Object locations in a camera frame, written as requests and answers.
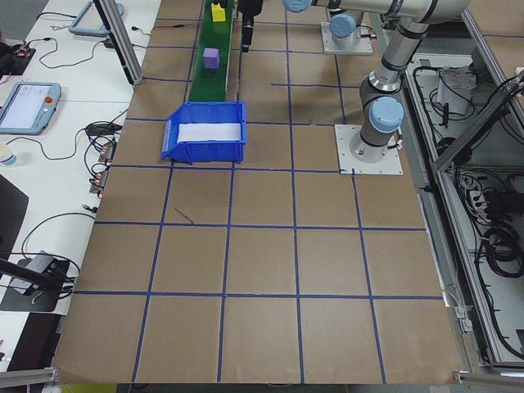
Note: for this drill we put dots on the yellow foam block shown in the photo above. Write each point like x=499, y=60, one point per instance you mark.
x=219, y=14

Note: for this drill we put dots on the purple foam block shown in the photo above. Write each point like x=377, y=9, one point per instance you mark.
x=210, y=59

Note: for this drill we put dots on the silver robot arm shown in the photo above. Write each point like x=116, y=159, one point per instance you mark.
x=399, y=49
x=341, y=25

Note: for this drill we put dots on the black square stand plate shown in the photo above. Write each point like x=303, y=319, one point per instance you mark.
x=16, y=305

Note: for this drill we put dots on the green conveyor belt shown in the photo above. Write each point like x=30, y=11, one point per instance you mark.
x=213, y=86

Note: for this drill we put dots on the white foam sheet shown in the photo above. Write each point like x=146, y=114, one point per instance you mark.
x=209, y=132

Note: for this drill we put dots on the black power adapter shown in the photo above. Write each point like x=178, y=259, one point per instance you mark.
x=109, y=43

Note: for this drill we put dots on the blue plastic storage bin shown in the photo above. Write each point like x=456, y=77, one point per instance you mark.
x=204, y=153

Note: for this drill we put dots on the blue-grey teach pendant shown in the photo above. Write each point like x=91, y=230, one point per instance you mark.
x=24, y=106
x=78, y=28

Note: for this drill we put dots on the small circuit board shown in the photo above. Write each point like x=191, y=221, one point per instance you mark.
x=99, y=183
x=106, y=153

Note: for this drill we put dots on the white paper cup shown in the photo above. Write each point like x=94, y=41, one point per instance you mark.
x=8, y=157

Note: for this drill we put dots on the white power strip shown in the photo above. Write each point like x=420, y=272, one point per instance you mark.
x=477, y=200

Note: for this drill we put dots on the black flat monitor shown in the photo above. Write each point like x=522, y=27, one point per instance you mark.
x=10, y=213

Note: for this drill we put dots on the grey small device box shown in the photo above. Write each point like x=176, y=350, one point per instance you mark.
x=39, y=262

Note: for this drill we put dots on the aluminium profile bar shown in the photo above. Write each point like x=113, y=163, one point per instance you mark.
x=483, y=374
x=28, y=374

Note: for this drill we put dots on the white square base plate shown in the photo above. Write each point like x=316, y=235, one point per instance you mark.
x=389, y=163
x=348, y=48

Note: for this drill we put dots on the aluminium profile post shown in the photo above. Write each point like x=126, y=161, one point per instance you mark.
x=123, y=49

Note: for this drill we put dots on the metal V-shaped frame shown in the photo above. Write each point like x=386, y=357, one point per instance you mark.
x=471, y=136

